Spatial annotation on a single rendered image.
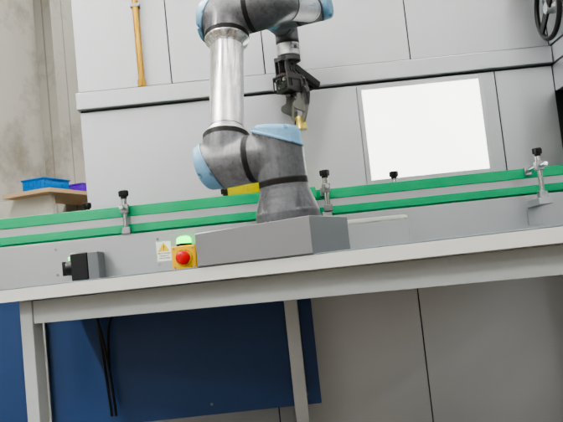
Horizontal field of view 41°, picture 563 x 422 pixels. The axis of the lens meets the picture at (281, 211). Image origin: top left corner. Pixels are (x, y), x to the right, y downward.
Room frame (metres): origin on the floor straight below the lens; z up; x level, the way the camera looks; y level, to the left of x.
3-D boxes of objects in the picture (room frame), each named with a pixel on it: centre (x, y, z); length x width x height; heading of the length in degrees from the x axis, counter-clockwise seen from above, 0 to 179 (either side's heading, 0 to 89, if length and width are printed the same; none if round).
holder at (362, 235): (2.19, -0.25, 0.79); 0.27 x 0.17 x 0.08; 1
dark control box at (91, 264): (2.18, 0.57, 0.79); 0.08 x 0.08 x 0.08; 1
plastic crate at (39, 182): (5.71, 1.76, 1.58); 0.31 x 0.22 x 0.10; 158
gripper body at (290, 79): (2.38, -0.07, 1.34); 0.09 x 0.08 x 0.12; 131
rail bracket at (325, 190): (2.26, -0.14, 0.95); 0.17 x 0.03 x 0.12; 1
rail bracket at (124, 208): (2.21, 0.46, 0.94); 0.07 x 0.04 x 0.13; 1
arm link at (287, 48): (2.38, -0.08, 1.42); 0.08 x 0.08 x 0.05
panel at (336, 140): (2.53, -0.27, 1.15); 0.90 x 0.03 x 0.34; 91
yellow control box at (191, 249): (2.19, 0.29, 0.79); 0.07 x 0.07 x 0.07; 1
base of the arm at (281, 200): (1.76, -0.01, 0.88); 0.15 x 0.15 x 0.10
